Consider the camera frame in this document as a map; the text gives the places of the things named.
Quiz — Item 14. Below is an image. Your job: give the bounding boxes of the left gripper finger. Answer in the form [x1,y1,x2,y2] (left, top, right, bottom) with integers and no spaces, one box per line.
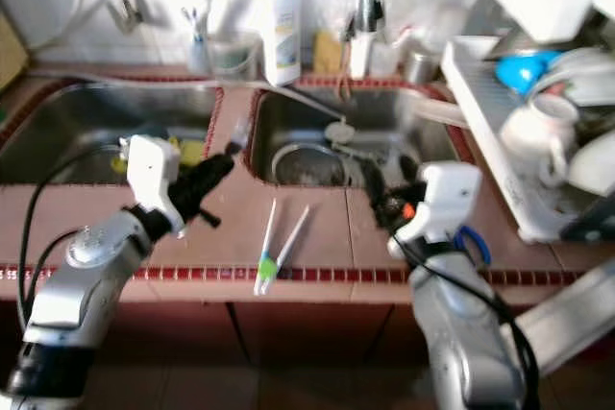
[184,197,225,231]
[190,149,237,198]

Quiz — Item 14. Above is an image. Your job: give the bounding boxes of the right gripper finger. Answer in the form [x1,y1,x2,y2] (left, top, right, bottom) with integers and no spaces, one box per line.
[357,158,391,230]
[394,154,426,192]

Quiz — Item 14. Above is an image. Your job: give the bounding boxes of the steel fork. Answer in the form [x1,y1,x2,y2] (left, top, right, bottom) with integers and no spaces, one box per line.
[226,114,251,154]

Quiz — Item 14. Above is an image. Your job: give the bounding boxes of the white chopsticks green clip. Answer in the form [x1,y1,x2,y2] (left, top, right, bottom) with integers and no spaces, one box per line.
[253,199,310,298]

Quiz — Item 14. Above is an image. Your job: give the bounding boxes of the steel sink basin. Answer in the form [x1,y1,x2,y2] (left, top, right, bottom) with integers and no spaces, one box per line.
[255,88,462,188]
[5,84,214,185]

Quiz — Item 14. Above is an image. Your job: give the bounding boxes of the white dish rack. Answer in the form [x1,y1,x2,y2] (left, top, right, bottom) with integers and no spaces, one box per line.
[442,36,615,243]

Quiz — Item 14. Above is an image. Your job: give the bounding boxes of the small steel cup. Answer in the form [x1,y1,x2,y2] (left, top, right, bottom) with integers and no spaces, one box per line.
[404,43,443,84]

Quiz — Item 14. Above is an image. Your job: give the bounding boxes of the white toothbrush cup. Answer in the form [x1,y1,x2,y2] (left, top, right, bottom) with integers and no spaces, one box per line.
[190,36,217,75]

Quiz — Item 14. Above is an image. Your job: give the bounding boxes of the white brush holder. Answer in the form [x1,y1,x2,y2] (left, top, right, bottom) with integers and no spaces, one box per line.
[349,31,395,80]

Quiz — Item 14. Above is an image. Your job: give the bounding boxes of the yellow scouring pad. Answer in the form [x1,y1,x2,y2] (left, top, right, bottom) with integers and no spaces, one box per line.
[312,31,345,75]

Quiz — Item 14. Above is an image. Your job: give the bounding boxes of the blue plastic bowl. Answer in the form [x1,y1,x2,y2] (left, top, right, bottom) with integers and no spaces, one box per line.
[495,50,563,96]

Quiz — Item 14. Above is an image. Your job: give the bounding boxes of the white detergent bottle yellow cap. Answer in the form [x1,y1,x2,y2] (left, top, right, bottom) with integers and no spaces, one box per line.
[264,0,304,86]

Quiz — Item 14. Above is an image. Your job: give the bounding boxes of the brown counter cabinet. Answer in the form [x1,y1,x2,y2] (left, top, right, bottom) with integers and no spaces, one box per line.
[0,300,615,410]

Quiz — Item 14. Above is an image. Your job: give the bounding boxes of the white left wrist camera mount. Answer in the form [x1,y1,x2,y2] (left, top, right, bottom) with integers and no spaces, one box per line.
[127,134,185,236]

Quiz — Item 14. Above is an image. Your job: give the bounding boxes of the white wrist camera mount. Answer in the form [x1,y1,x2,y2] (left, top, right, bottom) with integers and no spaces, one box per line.
[127,134,185,236]
[387,162,481,259]

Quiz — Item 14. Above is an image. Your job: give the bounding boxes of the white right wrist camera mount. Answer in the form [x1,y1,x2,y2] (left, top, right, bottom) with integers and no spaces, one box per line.
[387,162,481,259]

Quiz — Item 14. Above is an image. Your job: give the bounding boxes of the blue handled scissors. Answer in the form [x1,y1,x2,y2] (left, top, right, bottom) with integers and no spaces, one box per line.
[456,226,493,267]

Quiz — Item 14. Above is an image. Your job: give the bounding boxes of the grey drain hose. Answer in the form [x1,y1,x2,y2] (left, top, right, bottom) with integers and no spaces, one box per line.
[24,66,347,128]

